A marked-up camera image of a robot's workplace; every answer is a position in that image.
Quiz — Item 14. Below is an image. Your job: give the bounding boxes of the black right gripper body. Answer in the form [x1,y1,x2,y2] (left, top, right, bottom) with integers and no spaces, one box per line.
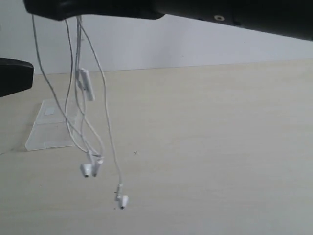
[152,0,313,41]

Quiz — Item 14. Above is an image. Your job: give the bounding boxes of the white wired earphones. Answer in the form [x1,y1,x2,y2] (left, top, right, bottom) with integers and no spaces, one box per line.
[31,14,129,210]

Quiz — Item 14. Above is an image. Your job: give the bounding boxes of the clear plastic storage box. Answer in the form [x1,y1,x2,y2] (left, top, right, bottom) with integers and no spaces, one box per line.
[25,99,73,151]

